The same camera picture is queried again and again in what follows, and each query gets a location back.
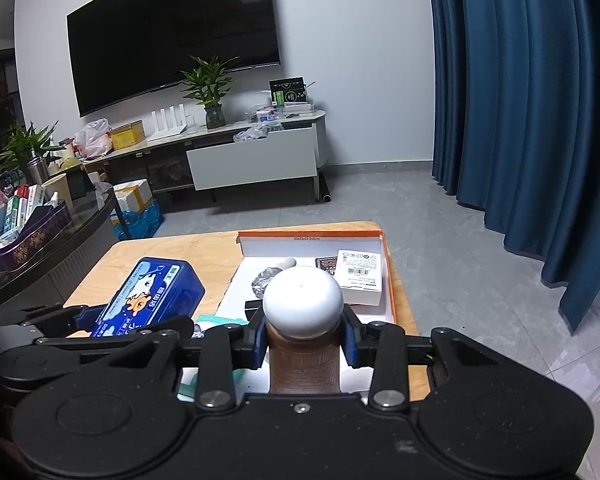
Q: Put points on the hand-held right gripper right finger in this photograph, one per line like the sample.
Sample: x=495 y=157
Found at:
x=352 y=340

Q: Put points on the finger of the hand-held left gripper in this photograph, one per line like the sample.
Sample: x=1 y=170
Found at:
x=165 y=325
x=55 y=317

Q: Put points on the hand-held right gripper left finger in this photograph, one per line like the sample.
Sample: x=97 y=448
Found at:
x=257 y=340

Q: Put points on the orange shoe box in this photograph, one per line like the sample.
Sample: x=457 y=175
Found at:
x=370 y=320

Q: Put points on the blue tin box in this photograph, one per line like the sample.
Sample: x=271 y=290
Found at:
x=145 y=295

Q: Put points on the teal box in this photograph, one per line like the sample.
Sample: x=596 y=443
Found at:
x=220 y=320

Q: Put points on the pink bottle with white cap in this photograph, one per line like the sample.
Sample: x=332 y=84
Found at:
x=302 y=305

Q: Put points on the clear glass bottle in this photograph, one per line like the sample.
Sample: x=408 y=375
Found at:
x=262 y=280

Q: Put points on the white adapter box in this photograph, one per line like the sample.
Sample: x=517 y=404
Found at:
x=361 y=277

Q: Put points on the playing card box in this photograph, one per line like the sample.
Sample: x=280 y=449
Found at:
x=326 y=265

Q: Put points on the black coffee table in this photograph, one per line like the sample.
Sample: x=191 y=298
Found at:
x=70 y=255

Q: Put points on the purple patterned tray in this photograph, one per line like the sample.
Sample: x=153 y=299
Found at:
x=30 y=245

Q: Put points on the blue water bottle pack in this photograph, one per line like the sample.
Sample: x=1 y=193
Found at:
x=140 y=222

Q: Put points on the pile of medicine boxes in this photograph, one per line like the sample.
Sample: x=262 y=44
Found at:
x=20 y=210

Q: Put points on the white and yellow carton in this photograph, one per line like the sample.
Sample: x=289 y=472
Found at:
x=132 y=194

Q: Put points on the metal thermos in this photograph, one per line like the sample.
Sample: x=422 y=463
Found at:
x=38 y=171

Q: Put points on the leafy potted plant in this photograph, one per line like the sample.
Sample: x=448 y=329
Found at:
x=25 y=142

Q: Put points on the white TV stand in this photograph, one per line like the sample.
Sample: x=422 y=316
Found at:
x=250 y=160

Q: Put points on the white plastic bag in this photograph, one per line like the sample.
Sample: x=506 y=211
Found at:
x=94 y=139

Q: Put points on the yellow box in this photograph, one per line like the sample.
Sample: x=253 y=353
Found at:
x=128 y=135

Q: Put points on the white router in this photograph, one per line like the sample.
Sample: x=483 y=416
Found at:
x=169 y=127

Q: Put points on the clear plastic bag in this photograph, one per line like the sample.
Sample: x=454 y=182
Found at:
x=257 y=134

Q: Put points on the potted plant in dark pot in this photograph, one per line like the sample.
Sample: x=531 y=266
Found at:
x=210 y=90

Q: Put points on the green and black box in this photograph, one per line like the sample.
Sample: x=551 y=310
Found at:
x=288 y=92

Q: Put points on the blue curtain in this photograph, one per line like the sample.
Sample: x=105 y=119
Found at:
x=520 y=110

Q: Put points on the black television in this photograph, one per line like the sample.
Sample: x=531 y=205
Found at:
x=170 y=35

